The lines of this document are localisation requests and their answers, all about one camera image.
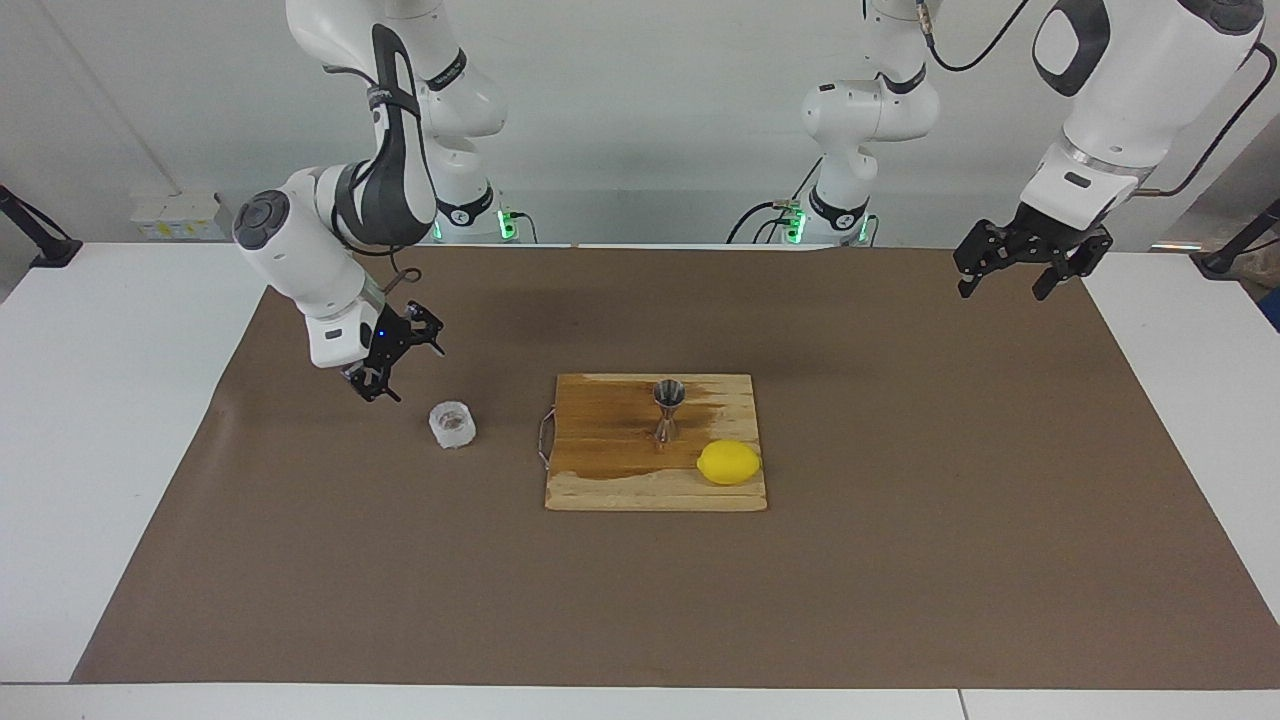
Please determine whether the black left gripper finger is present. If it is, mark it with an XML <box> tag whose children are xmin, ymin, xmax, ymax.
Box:
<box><xmin>952</xmin><ymin>220</ymin><xmax>1011</xmax><ymax>299</ymax></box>
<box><xmin>1030</xmin><ymin>228</ymin><xmax>1114</xmax><ymax>301</ymax></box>

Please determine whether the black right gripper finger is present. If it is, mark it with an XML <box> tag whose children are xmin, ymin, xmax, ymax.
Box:
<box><xmin>345</xmin><ymin>364</ymin><xmax>403</xmax><ymax>404</ymax></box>
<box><xmin>403</xmin><ymin>298</ymin><xmax>447</xmax><ymax>356</ymax></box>

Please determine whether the small clear glass cup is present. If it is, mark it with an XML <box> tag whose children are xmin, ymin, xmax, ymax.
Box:
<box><xmin>428</xmin><ymin>400</ymin><xmax>477</xmax><ymax>450</ymax></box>

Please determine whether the steel double jigger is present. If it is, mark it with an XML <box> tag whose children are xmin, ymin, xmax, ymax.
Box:
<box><xmin>652</xmin><ymin>379</ymin><xmax>687</xmax><ymax>445</ymax></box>

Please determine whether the black clamp stand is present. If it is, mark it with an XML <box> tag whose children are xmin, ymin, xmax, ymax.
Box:
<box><xmin>0</xmin><ymin>185</ymin><xmax>83</xmax><ymax>269</ymax></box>
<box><xmin>1190</xmin><ymin>198</ymin><xmax>1280</xmax><ymax>281</ymax></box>

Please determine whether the brown paper table mat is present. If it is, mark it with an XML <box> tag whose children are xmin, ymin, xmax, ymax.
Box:
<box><xmin>70</xmin><ymin>245</ymin><xmax>1280</xmax><ymax>691</ymax></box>

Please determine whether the wooden cutting board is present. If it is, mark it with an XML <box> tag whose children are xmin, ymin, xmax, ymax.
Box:
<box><xmin>538</xmin><ymin>373</ymin><xmax>769</xmax><ymax>513</ymax></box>

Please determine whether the yellow lemon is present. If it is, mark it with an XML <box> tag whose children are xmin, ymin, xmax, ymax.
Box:
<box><xmin>696</xmin><ymin>439</ymin><xmax>763</xmax><ymax>487</ymax></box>

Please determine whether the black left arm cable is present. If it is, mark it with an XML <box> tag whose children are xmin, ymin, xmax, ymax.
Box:
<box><xmin>915</xmin><ymin>0</ymin><xmax>1280</xmax><ymax>198</ymax></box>

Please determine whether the black left base cable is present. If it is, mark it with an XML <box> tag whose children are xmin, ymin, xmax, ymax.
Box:
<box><xmin>727</xmin><ymin>155</ymin><xmax>826</xmax><ymax>244</ymax></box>

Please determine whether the white wall box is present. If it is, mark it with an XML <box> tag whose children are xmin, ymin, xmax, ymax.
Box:
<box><xmin>130</xmin><ymin>193</ymin><xmax>236</xmax><ymax>241</ymax></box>

